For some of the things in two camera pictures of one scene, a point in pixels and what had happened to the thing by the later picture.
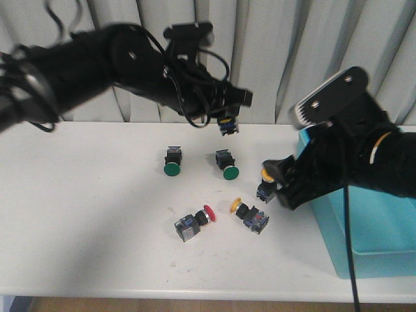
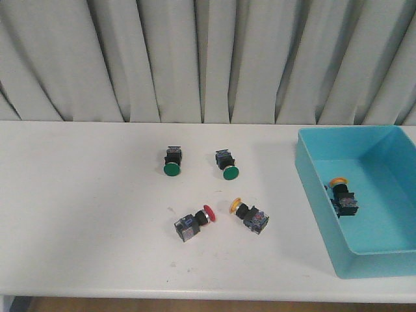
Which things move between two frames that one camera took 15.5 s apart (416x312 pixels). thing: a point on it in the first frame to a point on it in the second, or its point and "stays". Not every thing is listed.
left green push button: (173, 160) stays
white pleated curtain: (275, 49) stays
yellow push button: (267, 189) to (344, 202)
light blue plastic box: (382, 229) stays
